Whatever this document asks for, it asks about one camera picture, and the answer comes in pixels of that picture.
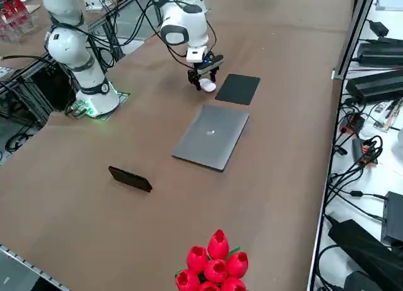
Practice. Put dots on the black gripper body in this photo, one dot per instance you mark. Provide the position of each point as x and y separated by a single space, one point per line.
196 67

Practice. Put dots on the white computer mouse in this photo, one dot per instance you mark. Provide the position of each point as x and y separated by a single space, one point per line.
208 85

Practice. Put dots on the dark green model phone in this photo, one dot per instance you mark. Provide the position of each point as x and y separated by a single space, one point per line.
129 178

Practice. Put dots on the black mouse pad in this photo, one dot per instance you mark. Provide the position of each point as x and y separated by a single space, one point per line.
239 89

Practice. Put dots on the silver closed laptop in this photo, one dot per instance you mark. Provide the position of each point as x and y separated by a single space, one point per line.
211 136

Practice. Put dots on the black device with orange plugs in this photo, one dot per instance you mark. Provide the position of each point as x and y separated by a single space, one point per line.
362 152
354 122

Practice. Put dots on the black ribbed power brick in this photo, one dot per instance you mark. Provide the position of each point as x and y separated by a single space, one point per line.
381 54
374 87

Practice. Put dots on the red plastic tulip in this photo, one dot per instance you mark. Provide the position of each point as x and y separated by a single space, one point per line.
215 270
196 258
187 280
237 264
209 287
218 243
233 284

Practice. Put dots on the small black power adapter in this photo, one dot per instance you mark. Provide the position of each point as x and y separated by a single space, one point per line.
378 28

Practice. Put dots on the printed circuit board strips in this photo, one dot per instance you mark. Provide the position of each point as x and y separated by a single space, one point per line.
388 114

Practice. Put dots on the small black inline adapter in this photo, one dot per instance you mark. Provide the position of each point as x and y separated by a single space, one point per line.
356 193

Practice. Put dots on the clear acrylic rack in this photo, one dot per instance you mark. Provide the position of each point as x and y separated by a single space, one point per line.
15 20

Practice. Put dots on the large black power brick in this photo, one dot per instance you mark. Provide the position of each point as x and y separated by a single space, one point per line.
362 247

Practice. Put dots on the black electronics box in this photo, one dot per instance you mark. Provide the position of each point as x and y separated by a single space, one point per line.
393 218

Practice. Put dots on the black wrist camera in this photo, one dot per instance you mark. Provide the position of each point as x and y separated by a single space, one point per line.
215 61

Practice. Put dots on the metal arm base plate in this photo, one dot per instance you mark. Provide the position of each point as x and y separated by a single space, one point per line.
121 97

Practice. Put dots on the aluminium frame post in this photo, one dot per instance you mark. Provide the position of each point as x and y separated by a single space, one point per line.
355 29

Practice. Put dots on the aluminium profile frame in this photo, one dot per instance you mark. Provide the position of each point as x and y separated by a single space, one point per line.
34 83

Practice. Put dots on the grey metal rail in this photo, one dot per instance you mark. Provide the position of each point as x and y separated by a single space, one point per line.
22 265

